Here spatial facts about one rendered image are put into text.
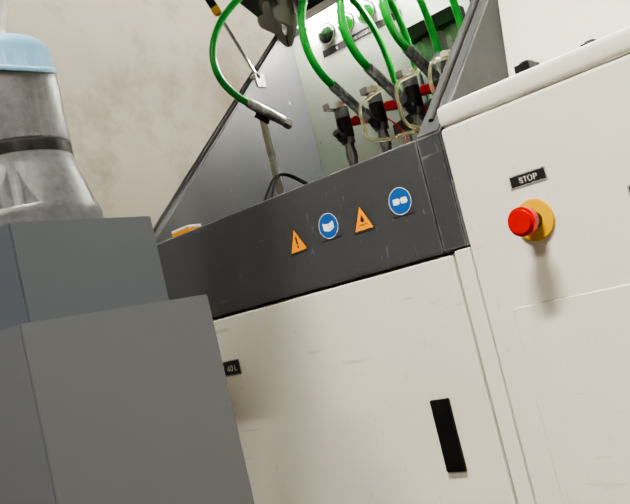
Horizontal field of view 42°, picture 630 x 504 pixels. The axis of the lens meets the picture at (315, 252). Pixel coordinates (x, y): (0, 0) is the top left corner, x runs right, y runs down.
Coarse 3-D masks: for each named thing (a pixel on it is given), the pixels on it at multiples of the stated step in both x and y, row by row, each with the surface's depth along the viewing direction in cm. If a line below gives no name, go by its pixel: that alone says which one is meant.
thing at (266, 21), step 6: (264, 6) 146; (270, 6) 147; (264, 12) 146; (270, 12) 147; (258, 18) 144; (264, 18) 145; (270, 18) 146; (264, 24) 145; (270, 24) 146; (276, 24) 147; (282, 24) 146; (270, 30) 145; (276, 30) 146; (282, 30) 146; (276, 36) 147; (282, 36) 146; (282, 42) 146
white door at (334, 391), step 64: (448, 256) 109; (256, 320) 135; (320, 320) 125; (384, 320) 117; (448, 320) 110; (256, 384) 136; (320, 384) 127; (384, 384) 118; (448, 384) 111; (256, 448) 138; (320, 448) 128; (384, 448) 119; (448, 448) 112
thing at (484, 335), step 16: (464, 256) 108; (384, 272) 119; (464, 272) 108; (464, 288) 108; (480, 288) 107; (480, 304) 107; (480, 320) 107; (480, 336) 107; (480, 352) 107; (496, 352) 106; (496, 368) 106; (496, 384) 106; (496, 400) 106; (496, 416) 107; (512, 416) 105; (512, 432) 105; (512, 448) 105; (512, 464) 106; (512, 480) 106; (528, 480) 104; (528, 496) 105
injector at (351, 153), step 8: (336, 112) 151; (344, 112) 151; (336, 120) 152; (344, 120) 151; (344, 128) 151; (352, 128) 151; (336, 136) 149; (344, 136) 150; (352, 136) 151; (344, 144) 151; (352, 144) 151; (352, 152) 151; (352, 160) 151
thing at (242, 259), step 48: (288, 192) 127; (336, 192) 121; (384, 192) 115; (192, 240) 144; (240, 240) 136; (336, 240) 122; (384, 240) 116; (432, 240) 111; (192, 288) 145; (240, 288) 137; (288, 288) 129
